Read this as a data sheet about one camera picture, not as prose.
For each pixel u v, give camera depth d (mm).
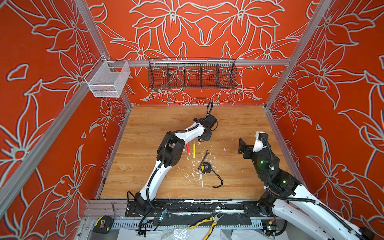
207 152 944
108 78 941
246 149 621
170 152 589
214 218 697
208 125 776
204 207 743
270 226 685
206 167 845
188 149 948
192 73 1068
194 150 928
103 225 670
